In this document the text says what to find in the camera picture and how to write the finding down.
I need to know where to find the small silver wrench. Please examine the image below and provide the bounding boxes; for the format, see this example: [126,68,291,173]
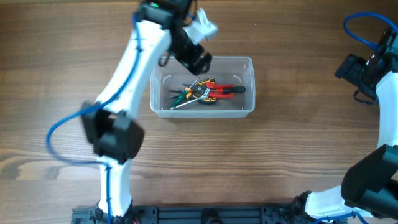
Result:
[170,89,210,110]

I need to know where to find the red handled snips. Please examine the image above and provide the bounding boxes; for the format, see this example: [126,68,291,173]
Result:
[191,81,234,99]

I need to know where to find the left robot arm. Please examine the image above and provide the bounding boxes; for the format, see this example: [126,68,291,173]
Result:
[80,1,218,223]

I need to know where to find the left blue cable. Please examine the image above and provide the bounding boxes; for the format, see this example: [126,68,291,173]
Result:
[45,12,197,224]

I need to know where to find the black red screwdriver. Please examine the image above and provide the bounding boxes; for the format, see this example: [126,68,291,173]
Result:
[213,86,246,94]

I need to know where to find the clear plastic container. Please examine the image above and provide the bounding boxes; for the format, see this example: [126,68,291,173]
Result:
[150,56,256,118]

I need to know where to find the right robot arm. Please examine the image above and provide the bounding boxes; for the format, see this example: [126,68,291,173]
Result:
[288,28,397,223]

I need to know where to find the orange black long-nose pliers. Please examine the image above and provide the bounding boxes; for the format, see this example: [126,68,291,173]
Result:
[183,78,217,105]

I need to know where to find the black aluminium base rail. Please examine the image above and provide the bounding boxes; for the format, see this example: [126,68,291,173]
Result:
[71,203,346,224]

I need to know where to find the green handled screwdriver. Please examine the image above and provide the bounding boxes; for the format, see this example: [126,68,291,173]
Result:
[171,78,199,108]

